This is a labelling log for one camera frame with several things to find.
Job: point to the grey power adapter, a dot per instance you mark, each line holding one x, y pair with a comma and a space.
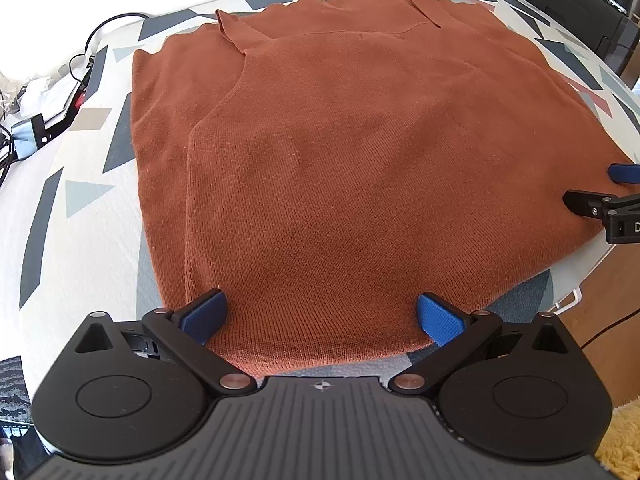
29, 132

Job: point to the geometric patterned cloth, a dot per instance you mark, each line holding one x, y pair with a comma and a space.
75, 210

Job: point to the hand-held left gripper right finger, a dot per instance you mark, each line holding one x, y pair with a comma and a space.
440, 317

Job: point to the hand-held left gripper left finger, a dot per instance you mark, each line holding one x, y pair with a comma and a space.
205, 315

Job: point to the rust brown knit sweater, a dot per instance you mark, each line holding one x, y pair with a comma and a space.
350, 160

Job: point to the white papers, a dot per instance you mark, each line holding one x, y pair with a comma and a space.
50, 100

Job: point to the black printer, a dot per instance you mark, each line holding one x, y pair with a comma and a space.
575, 0

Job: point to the white metal frame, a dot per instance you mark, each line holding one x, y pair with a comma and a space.
575, 295

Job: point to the red flat item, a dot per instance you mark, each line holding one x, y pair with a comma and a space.
81, 99

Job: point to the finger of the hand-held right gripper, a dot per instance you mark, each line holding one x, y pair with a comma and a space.
585, 202
625, 174

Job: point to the yellow fluffy rug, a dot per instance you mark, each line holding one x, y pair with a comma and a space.
622, 440

